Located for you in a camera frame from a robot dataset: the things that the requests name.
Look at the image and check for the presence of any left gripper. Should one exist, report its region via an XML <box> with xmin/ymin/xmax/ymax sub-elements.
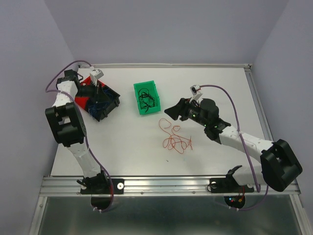
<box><xmin>75</xmin><ymin>80</ymin><xmax>111</xmax><ymax>103</ymax></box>

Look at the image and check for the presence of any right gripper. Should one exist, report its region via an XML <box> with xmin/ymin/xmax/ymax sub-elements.
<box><xmin>163</xmin><ymin>96</ymin><xmax>208</xmax><ymax>127</ymax></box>

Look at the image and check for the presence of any black cable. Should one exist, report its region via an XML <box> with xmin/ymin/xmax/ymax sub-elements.
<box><xmin>137</xmin><ymin>87</ymin><xmax>157</xmax><ymax>115</ymax></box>

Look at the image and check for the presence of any orange cable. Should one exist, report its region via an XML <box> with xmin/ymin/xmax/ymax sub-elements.
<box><xmin>158</xmin><ymin>117</ymin><xmax>194</xmax><ymax>155</ymax></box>

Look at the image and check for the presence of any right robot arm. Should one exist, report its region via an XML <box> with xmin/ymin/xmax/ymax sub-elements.
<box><xmin>164</xmin><ymin>98</ymin><xmax>303</xmax><ymax>192</ymax></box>

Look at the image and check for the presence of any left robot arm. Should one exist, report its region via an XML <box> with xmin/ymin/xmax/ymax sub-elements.
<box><xmin>45</xmin><ymin>70</ymin><xmax>112</xmax><ymax>194</ymax></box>

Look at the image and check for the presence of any black plastic bin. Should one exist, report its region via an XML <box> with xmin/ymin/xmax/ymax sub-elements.
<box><xmin>85</xmin><ymin>85</ymin><xmax>120</xmax><ymax>122</ymax></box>

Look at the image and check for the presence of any red plastic bin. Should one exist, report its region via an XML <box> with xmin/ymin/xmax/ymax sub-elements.
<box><xmin>75</xmin><ymin>76</ymin><xmax>109</xmax><ymax>110</ymax></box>

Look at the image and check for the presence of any green plastic bin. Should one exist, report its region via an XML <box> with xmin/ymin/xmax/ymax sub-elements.
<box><xmin>134</xmin><ymin>80</ymin><xmax>161</xmax><ymax>116</ymax></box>

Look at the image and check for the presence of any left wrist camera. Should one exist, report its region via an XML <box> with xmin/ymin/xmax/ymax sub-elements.
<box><xmin>89</xmin><ymin>69</ymin><xmax>104</xmax><ymax>84</ymax></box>

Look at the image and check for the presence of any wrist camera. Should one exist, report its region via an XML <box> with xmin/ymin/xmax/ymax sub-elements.
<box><xmin>189</xmin><ymin>85</ymin><xmax>202</xmax><ymax>103</ymax></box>
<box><xmin>89</xmin><ymin>69</ymin><xmax>104</xmax><ymax>84</ymax></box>

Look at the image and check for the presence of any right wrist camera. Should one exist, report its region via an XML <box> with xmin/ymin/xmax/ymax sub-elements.
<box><xmin>189</xmin><ymin>85</ymin><xmax>202</xmax><ymax>103</ymax></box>

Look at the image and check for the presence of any aluminium back rail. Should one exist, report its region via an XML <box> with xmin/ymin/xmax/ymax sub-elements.
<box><xmin>93</xmin><ymin>63</ymin><xmax>252</xmax><ymax>69</ymax></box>

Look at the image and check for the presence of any aluminium rail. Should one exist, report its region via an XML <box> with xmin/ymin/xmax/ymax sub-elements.
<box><xmin>244</xmin><ymin>68</ymin><xmax>286</xmax><ymax>175</ymax></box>
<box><xmin>93</xmin><ymin>63</ymin><xmax>252</xmax><ymax>69</ymax></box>
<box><xmin>39</xmin><ymin>174</ymin><xmax>301</xmax><ymax>196</ymax></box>

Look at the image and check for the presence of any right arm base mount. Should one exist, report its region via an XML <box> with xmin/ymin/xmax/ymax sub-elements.
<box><xmin>206</xmin><ymin>165</ymin><xmax>254</xmax><ymax>193</ymax></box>

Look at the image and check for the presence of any aluminium right rail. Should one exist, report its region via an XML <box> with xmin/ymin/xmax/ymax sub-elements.
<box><xmin>244</xmin><ymin>68</ymin><xmax>286</xmax><ymax>175</ymax></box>

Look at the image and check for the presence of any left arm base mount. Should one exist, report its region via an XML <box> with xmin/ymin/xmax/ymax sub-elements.
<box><xmin>76</xmin><ymin>178</ymin><xmax>125</xmax><ymax>195</ymax></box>

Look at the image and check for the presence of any aluminium front rail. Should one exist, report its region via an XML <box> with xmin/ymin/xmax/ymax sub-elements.
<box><xmin>39</xmin><ymin>174</ymin><xmax>301</xmax><ymax>196</ymax></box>

